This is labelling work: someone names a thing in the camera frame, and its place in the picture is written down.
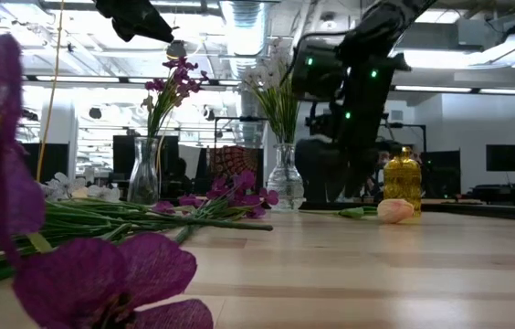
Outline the dark background desk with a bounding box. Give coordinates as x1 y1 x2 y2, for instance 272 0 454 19
467 182 515 207

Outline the yellow glass vase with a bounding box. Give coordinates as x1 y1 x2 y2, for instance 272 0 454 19
383 145 423 217

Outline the white hanging cloth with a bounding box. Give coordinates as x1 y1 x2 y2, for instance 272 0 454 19
178 144 202 184

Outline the ribbed silver duct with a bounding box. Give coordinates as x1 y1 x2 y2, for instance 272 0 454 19
229 0 268 29

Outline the smooth clear glass vase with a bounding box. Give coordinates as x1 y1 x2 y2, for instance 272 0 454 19
127 135 163 206

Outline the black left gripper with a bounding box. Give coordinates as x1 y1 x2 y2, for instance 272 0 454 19
92 0 175 45

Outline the ceiling light strip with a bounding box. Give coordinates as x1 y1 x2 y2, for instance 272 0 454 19
392 84 515 97

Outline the ribbed clear glass vase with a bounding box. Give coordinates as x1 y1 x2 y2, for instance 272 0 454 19
266 143 307 212

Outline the black metal frame stand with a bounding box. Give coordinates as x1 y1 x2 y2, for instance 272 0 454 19
383 122 427 152

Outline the yellow hanging cable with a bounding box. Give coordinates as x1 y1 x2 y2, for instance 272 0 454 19
34 0 67 184

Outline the black partition panel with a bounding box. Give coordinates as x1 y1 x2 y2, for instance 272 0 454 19
19 142 70 184
111 134 180 200
421 150 462 200

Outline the small black monitor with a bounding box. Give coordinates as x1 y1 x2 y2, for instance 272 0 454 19
485 143 515 173

